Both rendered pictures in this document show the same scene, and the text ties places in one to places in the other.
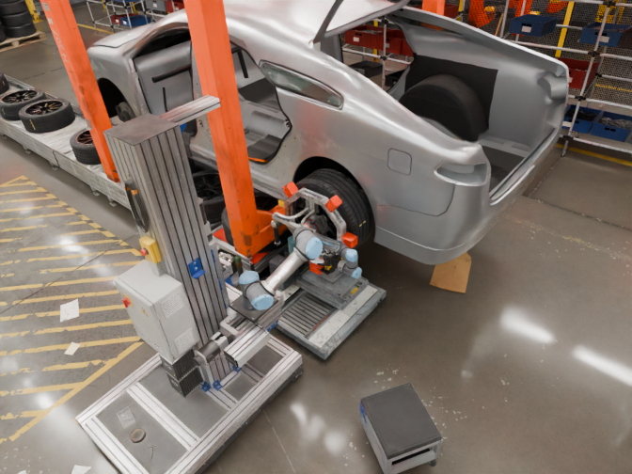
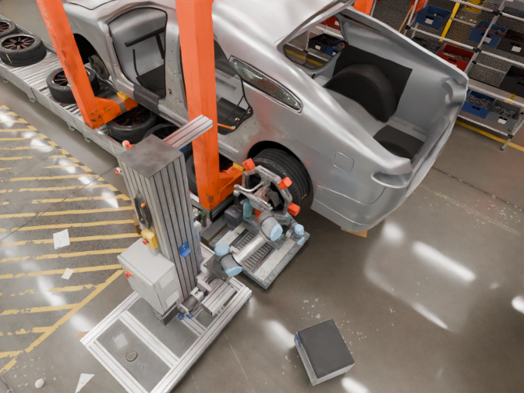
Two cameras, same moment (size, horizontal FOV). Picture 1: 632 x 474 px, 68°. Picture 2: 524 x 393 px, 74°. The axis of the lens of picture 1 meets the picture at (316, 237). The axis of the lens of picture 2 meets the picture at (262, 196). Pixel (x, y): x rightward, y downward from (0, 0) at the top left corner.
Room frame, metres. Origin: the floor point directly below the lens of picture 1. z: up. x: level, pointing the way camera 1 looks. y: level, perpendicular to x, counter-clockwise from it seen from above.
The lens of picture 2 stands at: (0.63, 0.37, 3.33)
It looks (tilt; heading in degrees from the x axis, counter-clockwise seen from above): 49 degrees down; 351
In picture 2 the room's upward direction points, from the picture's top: 5 degrees clockwise
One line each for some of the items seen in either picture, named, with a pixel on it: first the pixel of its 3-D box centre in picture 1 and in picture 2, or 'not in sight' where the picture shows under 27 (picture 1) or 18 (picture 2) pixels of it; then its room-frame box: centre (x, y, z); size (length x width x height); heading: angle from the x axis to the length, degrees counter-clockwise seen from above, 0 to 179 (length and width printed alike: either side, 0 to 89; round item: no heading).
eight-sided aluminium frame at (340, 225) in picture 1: (314, 225); (266, 192); (2.78, 0.00, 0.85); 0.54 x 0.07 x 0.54; 48
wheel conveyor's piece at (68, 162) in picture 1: (110, 159); (82, 98); (5.27, 2.48, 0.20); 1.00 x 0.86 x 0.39; 48
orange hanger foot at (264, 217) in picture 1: (276, 213); (231, 173); (3.20, 0.32, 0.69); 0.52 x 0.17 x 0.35; 138
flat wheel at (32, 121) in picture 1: (47, 115); (21, 49); (6.33, 3.60, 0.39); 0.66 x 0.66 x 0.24
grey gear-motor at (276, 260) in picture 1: (292, 265); (242, 212); (3.02, 0.21, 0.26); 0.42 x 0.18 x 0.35; 138
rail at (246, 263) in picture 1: (166, 217); (137, 161); (3.82, 1.45, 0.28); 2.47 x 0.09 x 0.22; 48
